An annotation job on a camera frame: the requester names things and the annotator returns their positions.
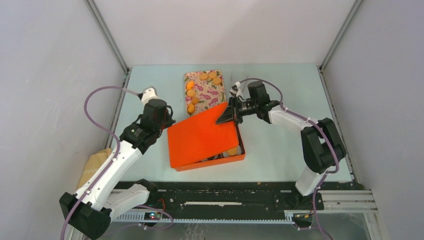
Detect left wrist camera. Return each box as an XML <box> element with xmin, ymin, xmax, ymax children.
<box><xmin>138</xmin><ymin>86</ymin><xmax>159</xmax><ymax>105</ymax></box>

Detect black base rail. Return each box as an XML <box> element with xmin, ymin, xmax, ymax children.
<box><xmin>146</xmin><ymin>181</ymin><xmax>324</xmax><ymax>221</ymax></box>

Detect orange tin lid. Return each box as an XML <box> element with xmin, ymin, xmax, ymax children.
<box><xmin>167</xmin><ymin>102</ymin><xmax>239</xmax><ymax>169</ymax></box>

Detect orange tin box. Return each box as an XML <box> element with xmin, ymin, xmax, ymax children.
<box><xmin>175</xmin><ymin>125</ymin><xmax>246</xmax><ymax>172</ymax></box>

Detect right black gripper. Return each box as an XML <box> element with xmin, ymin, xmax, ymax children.
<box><xmin>215</xmin><ymin>96</ymin><xmax>258</xmax><ymax>127</ymax></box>

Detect white paper cup front-right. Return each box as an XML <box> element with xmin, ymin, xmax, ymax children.
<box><xmin>222</xmin><ymin>146</ymin><xmax>242</xmax><ymax>158</ymax></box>

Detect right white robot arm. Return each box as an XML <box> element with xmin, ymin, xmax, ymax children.
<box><xmin>216</xmin><ymin>77</ymin><xmax>347</xmax><ymax>209</ymax></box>

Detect floral tray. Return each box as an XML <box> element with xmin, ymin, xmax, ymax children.
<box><xmin>184</xmin><ymin>69</ymin><xmax>227</xmax><ymax>116</ymax></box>

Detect round orange cookie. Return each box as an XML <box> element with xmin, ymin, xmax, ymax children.
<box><xmin>226</xmin><ymin>147</ymin><xmax>238</xmax><ymax>156</ymax></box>
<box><xmin>186</xmin><ymin>89</ymin><xmax>196</xmax><ymax>98</ymax></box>
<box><xmin>212</xmin><ymin>77</ymin><xmax>222</xmax><ymax>85</ymax></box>
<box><xmin>199</xmin><ymin>72</ymin><xmax>209</xmax><ymax>80</ymax></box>
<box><xmin>208</xmin><ymin>71</ymin><xmax>217</xmax><ymax>79</ymax></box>
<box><xmin>191</xmin><ymin>96</ymin><xmax>199</xmax><ymax>105</ymax></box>

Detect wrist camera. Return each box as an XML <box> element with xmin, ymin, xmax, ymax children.
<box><xmin>230</xmin><ymin>81</ymin><xmax>242</xmax><ymax>98</ymax></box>
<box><xmin>138</xmin><ymin>86</ymin><xmax>159</xmax><ymax>105</ymax></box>

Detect orange fish cookie top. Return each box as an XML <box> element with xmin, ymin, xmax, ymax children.
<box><xmin>185</xmin><ymin>80</ymin><xmax>195</xmax><ymax>91</ymax></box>

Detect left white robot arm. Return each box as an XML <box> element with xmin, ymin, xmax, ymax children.
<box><xmin>59</xmin><ymin>98</ymin><xmax>175</xmax><ymax>240</ymax></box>

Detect metal tongs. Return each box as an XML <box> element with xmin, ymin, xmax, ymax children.
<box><xmin>242</xmin><ymin>74</ymin><xmax>249</xmax><ymax>93</ymax></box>

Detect tan cloth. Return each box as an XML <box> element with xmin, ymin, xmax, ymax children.
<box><xmin>77</xmin><ymin>148</ymin><xmax>112</xmax><ymax>189</ymax></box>

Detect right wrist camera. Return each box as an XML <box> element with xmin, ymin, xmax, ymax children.
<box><xmin>230</xmin><ymin>81</ymin><xmax>242</xmax><ymax>98</ymax></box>

